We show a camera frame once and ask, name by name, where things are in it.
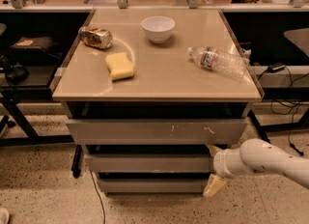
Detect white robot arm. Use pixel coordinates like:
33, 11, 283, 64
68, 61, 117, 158
203, 138, 309, 197

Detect black power adapter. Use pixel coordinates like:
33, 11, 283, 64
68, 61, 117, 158
267, 63, 286, 73

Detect black headphones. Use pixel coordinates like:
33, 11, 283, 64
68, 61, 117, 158
5, 64, 29, 84

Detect white bowl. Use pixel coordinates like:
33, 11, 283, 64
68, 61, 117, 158
141, 15, 175, 43

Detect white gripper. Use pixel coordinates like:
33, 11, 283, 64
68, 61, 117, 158
203, 144, 245, 197

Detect black table leg frame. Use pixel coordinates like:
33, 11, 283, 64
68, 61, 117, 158
247, 110, 270, 143

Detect clear plastic water bottle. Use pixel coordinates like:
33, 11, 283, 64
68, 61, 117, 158
187, 46, 249, 78

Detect crushed metallic can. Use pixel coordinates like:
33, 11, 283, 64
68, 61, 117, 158
78, 26, 113, 49

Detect grey top drawer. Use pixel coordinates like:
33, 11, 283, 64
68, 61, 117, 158
67, 119, 247, 145

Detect black floor cable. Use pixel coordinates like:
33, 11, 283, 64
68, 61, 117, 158
88, 168, 107, 224

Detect yellow sponge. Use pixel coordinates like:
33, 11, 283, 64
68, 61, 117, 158
105, 52, 134, 81

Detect grey bottom drawer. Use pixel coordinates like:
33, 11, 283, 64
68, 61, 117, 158
97, 180, 208, 193

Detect grey drawer cabinet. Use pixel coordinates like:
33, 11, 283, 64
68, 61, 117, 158
53, 8, 262, 180

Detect grey drawer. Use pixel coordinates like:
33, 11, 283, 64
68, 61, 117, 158
67, 119, 247, 145
97, 180, 208, 193
85, 154, 213, 173

